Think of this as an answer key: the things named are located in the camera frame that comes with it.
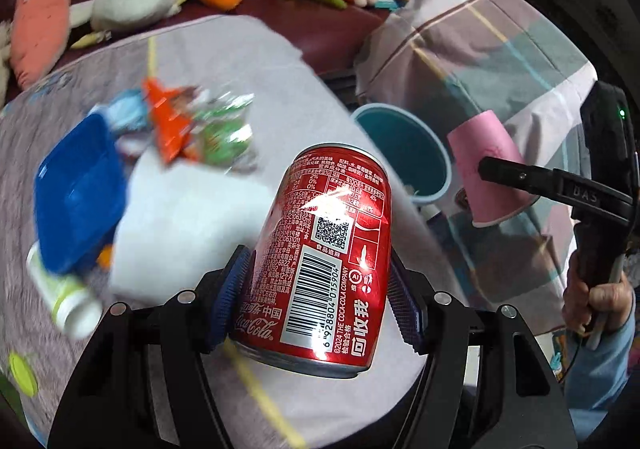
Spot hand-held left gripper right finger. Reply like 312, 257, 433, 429
387, 249, 576, 449

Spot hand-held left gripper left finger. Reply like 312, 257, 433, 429
47, 245, 252, 449

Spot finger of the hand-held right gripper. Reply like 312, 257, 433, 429
477, 156, 573, 210

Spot pink paper cup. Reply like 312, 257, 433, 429
446, 110, 541, 229

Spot red soda can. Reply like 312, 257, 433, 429
227, 144, 393, 378

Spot teal waste bin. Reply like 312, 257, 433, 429
350, 103, 453, 207

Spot blue plastic tray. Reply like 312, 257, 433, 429
34, 111, 128, 276

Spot light blue packet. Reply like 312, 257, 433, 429
97, 89, 151, 134

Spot person's right forearm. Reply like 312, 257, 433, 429
562, 289, 640, 445

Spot person's right hand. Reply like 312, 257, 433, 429
562, 256, 636, 345

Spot white tissue pack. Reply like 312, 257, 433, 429
107, 149, 286, 310

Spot plaid blanket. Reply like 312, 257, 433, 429
355, 0, 601, 335

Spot white bottle with green label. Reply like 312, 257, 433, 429
26, 241, 103, 341

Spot green snack wrapper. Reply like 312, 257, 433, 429
187, 91, 256, 170

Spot orange snack wrapper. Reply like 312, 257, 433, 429
141, 78, 201, 164

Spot yellow-green lid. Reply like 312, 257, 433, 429
7, 351, 40, 397

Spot dark red sofa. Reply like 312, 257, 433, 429
0, 0, 426, 94

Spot pink carrot plush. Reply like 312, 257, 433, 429
10, 0, 73, 90

